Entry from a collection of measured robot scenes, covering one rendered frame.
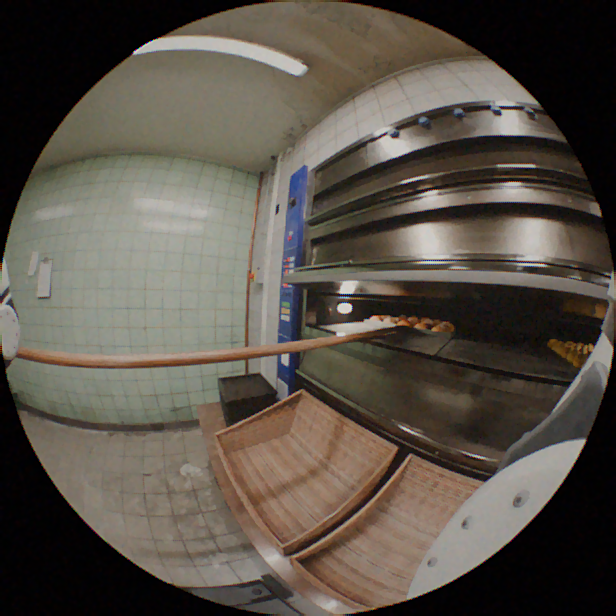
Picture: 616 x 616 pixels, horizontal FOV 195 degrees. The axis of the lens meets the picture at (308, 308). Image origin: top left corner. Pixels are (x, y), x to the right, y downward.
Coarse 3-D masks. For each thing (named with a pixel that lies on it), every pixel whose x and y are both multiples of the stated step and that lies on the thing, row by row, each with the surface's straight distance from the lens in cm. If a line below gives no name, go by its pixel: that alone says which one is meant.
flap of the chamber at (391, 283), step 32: (320, 288) 77; (352, 288) 63; (384, 288) 55; (416, 288) 50; (448, 288) 46; (480, 288) 44; (512, 288) 43; (544, 288) 43; (576, 288) 47; (608, 288) 54
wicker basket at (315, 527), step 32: (256, 416) 90; (288, 416) 100; (320, 416) 89; (224, 448) 97; (256, 448) 101; (288, 448) 100; (320, 448) 93; (352, 448) 81; (384, 448) 75; (256, 480) 89; (288, 480) 88; (320, 480) 90; (352, 480) 88; (256, 512) 66; (320, 512) 82; (352, 512) 83; (288, 544) 62
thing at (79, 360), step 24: (336, 336) 59; (360, 336) 68; (48, 360) 55; (72, 360) 50; (96, 360) 46; (120, 360) 43; (144, 360) 42; (168, 360) 41; (192, 360) 41; (216, 360) 41
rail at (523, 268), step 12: (384, 264) 47; (396, 264) 45; (408, 264) 44; (420, 264) 43; (432, 264) 42; (444, 264) 42; (456, 264) 41; (468, 264) 41; (480, 264) 41; (492, 264) 41; (504, 264) 42; (516, 264) 42; (528, 264) 43; (288, 276) 78; (300, 276) 71; (552, 276) 44; (564, 276) 45; (576, 276) 47; (588, 276) 50; (600, 276) 53
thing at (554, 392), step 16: (320, 336) 83; (368, 352) 67; (384, 352) 63; (400, 352) 61; (416, 352) 63; (416, 368) 60; (432, 368) 58; (448, 368) 57; (464, 368) 57; (480, 368) 60; (480, 384) 58; (496, 384) 58; (512, 384) 59; (528, 384) 60; (544, 384) 62; (560, 384) 66
